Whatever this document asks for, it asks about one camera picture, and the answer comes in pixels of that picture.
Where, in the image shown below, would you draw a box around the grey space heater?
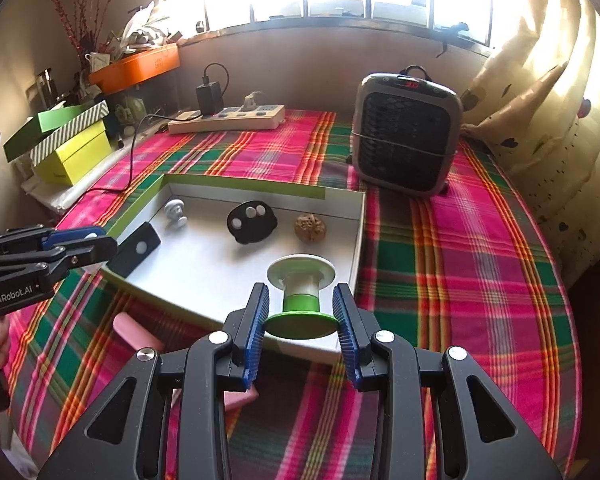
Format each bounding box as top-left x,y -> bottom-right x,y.
350,66 -> 463,198

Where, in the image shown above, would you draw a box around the pink and white clip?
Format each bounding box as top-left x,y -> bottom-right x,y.
112,312 -> 258,411

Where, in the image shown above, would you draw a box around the pink plaid blanket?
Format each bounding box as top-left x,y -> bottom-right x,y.
2,107 -> 583,480

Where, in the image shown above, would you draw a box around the brown walnut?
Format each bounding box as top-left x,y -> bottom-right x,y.
294,213 -> 328,243

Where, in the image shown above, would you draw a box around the green and white spool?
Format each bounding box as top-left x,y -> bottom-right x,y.
264,255 -> 340,342

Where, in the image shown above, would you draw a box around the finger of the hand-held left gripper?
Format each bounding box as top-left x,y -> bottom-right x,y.
0,236 -> 119,282
0,226 -> 107,257

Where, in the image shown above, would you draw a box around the person's left hand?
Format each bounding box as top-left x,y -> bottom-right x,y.
0,317 -> 12,372

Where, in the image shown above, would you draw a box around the orange box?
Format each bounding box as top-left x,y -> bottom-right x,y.
88,42 -> 181,93

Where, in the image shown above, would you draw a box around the black charger adapter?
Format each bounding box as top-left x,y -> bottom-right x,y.
195,63 -> 229,117

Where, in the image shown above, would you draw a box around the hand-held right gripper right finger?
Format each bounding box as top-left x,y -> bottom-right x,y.
332,282 -> 566,480

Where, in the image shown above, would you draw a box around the green box lid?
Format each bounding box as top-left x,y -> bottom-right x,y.
3,105 -> 88,163

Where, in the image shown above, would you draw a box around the white power strip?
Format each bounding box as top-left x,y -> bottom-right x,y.
167,102 -> 286,135

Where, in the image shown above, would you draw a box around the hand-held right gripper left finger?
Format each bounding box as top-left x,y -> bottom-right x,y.
37,282 -> 271,480

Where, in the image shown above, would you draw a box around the red flower branches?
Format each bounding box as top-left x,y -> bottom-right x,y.
50,0 -> 99,56

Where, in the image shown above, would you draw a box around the green and white cardboard box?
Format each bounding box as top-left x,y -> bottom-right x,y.
99,174 -> 367,363

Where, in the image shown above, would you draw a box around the striped box lid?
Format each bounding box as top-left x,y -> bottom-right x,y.
30,100 -> 110,167

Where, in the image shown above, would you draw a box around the black power cable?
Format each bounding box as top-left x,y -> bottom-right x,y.
87,112 -> 196,193

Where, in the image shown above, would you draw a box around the cream heart-print curtain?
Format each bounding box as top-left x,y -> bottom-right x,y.
460,0 -> 600,281

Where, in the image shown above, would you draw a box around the black rectangular remote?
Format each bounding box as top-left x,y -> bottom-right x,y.
109,222 -> 162,278

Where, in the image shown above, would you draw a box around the black round remote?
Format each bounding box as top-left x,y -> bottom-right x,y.
226,201 -> 279,246

